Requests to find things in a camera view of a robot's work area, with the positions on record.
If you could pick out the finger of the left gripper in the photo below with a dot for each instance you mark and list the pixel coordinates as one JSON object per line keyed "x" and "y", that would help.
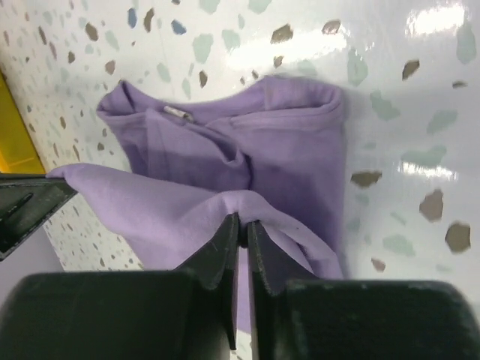
{"x": 27, "y": 202}

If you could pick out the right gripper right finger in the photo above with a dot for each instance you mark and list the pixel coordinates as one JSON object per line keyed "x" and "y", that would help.
{"x": 270, "y": 268}

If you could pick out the yellow plastic bin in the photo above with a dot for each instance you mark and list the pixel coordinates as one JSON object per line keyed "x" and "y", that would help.
{"x": 18, "y": 154}

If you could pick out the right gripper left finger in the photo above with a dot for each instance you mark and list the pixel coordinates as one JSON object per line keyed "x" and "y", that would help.
{"x": 211, "y": 319}

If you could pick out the purple t shirt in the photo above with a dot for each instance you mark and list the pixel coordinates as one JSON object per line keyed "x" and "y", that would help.
{"x": 273, "y": 153}

